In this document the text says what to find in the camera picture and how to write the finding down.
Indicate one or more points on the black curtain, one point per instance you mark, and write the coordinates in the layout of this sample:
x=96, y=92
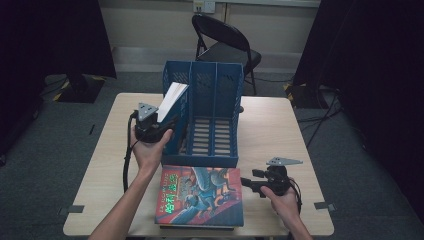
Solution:
x=50, y=33
x=383, y=66

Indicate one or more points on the white wall socket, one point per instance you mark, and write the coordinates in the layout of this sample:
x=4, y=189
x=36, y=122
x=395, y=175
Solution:
x=204, y=6

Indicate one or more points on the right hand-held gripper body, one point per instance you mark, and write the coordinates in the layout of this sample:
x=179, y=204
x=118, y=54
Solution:
x=276, y=180

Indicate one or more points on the black folding chair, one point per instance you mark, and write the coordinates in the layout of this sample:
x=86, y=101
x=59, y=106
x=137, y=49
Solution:
x=230, y=50

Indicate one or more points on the black stand base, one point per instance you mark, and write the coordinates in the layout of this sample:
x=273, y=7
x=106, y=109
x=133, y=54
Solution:
x=80, y=91
x=306, y=98

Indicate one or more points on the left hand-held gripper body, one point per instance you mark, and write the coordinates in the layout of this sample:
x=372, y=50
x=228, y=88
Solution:
x=146, y=130

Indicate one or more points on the blue plastic file rack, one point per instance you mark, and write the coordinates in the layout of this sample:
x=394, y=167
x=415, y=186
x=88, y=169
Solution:
x=221, y=93

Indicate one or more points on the red illustrated book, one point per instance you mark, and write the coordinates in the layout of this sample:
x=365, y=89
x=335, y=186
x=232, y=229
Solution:
x=200, y=196

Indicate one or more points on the person's left hand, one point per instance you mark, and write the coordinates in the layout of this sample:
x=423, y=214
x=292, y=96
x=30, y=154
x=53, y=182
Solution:
x=148, y=156

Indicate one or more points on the grey tape strip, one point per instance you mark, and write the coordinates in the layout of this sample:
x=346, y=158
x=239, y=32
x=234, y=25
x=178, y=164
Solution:
x=75, y=209
x=323, y=205

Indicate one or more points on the blue book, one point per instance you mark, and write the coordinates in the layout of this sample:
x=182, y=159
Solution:
x=171, y=96

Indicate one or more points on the small black stick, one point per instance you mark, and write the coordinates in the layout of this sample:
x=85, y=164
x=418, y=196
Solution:
x=92, y=129

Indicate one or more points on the person's right hand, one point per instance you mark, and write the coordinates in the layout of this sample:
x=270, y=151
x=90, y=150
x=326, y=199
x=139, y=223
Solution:
x=286, y=208

